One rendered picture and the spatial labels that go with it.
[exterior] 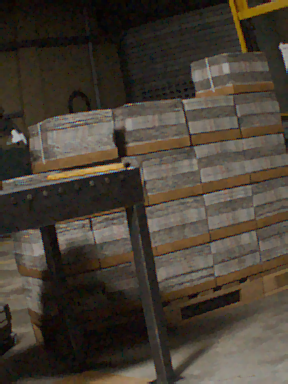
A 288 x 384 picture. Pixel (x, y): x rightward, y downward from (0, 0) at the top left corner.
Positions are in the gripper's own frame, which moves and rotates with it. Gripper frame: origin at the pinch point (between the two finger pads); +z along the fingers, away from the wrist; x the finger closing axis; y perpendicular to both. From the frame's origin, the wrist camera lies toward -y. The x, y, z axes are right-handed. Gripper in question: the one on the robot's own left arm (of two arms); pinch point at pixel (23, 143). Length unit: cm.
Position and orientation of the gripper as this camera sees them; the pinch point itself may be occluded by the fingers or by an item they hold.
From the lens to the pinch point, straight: 349.4
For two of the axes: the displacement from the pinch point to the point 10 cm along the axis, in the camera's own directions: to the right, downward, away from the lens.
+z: 5.6, 7.8, 2.7
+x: 4.6, -0.2, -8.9
